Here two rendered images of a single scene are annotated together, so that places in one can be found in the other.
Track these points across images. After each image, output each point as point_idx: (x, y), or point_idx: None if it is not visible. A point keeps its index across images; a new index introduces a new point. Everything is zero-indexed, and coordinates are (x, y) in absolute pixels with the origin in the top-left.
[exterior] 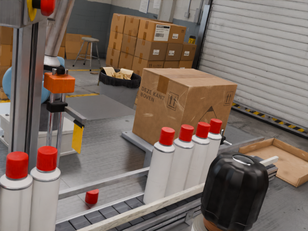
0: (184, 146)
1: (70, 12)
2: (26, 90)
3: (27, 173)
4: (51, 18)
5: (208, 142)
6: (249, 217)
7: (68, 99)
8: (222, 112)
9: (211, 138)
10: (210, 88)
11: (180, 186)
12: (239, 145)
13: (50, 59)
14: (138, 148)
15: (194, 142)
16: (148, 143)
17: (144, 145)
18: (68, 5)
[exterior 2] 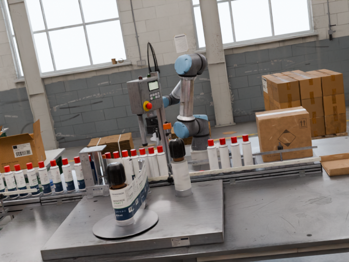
0: (219, 146)
1: (191, 97)
2: (161, 130)
3: (153, 152)
4: (183, 102)
5: (235, 145)
6: (174, 153)
7: (252, 138)
8: (300, 132)
9: (242, 143)
10: (279, 118)
11: (225, 166)
12: (285, 149)
13: (186, 118)
14: (255, 159)
15: (230, 145)
16: (261, 156)
17: (256, 157)
18: (188, 95)
